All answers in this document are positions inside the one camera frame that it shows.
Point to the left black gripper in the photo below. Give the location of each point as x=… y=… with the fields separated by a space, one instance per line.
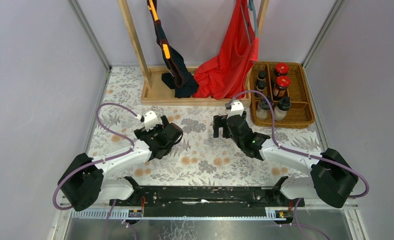
x=149 y=134

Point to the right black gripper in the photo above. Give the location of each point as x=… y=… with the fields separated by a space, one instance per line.
x=226 y=125

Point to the small dark bottle front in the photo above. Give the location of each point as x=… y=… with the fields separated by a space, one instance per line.
x=282 y=108

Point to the small black cap spice bottle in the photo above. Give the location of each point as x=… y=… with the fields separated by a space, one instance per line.
x=262 y=76

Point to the red lid sauce jar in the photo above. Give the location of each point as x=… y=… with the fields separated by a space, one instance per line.
x=281 y=69

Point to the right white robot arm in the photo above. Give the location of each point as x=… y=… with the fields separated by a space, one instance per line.
x=328 y=175

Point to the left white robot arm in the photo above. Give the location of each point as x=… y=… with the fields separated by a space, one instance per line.
x=88 y=180

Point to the floral table mat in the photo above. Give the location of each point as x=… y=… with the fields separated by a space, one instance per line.
x=198 y=160

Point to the red apron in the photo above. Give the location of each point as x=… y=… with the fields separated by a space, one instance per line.
x=224 y=75

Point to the dark navy garment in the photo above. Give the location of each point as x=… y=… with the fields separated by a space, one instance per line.
x=178 y=77

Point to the wicker divided tray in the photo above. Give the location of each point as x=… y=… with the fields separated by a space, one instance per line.
x=301 y=112

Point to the grey clothes hanger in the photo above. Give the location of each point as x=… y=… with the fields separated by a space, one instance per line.
x=250 y=19

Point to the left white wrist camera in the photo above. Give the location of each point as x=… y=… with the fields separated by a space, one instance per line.
x=150 y=119

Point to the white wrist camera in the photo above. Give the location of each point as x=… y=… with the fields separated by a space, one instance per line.
x=236 y=108
x=150 y=119

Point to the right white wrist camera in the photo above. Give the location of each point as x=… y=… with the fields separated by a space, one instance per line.
x=236 y=108

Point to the wooden rack frame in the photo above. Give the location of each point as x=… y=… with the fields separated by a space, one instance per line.
x=154 y=92

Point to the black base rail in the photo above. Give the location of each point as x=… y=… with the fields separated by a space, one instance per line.
x=205 y=201

